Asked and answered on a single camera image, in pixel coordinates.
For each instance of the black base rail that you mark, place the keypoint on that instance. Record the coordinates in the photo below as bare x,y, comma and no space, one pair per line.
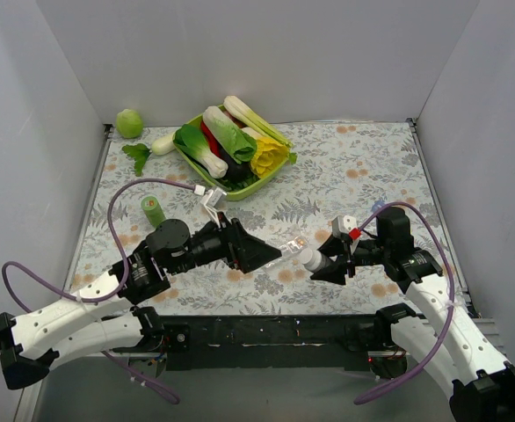
211,342

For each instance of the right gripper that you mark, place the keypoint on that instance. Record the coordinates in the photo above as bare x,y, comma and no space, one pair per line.
351,257

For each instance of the green napa cabbage toy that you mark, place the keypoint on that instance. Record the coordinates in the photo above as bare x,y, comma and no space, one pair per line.
240,146

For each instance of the green cylindrical bottle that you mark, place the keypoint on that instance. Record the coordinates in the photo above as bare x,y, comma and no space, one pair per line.
152,210

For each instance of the white green leek toy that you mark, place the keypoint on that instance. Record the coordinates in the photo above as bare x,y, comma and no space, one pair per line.
239,110

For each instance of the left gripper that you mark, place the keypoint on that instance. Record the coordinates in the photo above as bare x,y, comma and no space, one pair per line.
232,244

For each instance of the yellow cabbage toy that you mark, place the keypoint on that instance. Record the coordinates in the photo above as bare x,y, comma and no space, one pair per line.
269,154

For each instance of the red pepper toy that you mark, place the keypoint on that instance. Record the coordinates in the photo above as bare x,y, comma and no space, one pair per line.
213,144

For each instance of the white radish toy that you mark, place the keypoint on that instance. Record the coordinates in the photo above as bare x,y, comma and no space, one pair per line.
140,153

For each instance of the green plastic tray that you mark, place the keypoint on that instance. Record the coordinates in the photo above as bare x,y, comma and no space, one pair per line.
235,191

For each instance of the dark purple eggplant toy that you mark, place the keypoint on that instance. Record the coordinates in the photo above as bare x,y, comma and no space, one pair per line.
236,172

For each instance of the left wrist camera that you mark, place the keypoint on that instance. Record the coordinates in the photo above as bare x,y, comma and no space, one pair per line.
209,201

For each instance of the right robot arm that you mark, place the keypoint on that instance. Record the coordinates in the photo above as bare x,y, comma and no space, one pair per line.
439,334

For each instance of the white bok choy toy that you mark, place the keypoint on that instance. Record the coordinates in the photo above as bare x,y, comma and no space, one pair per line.
191,141

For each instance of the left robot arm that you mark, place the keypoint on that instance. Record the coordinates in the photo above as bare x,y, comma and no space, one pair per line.
109,314

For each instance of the green round cabbage toy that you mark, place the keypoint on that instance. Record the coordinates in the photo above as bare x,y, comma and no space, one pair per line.
129,124

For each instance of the floral table mat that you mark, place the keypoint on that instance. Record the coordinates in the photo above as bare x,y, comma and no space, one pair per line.
341,169

